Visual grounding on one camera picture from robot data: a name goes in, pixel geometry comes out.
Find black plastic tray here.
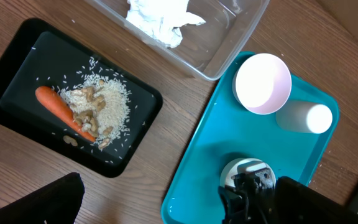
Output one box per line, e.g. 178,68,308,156
0,18,163,178

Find white upturned cup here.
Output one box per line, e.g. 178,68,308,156
275,100,333,134

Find pink bowl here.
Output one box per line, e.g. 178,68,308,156
232,53,292,115

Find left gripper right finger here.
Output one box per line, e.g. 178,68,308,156
273,177,358,224

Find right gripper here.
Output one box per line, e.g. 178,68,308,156
218,168,275,224

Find white bowl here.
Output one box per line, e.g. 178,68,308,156
220,158,276,188

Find clear plastic bin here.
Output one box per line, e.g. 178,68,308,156
88,0,269,81

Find orange carrot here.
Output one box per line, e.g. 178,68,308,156
35,86,96,142

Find food scraps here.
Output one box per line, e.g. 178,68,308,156
31,46,147,164

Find white napkin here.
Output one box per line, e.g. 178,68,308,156
126,0,206,49

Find teal serving tray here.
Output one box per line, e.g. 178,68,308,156
161,52,339,224

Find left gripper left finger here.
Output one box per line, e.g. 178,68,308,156
0,172,85,224

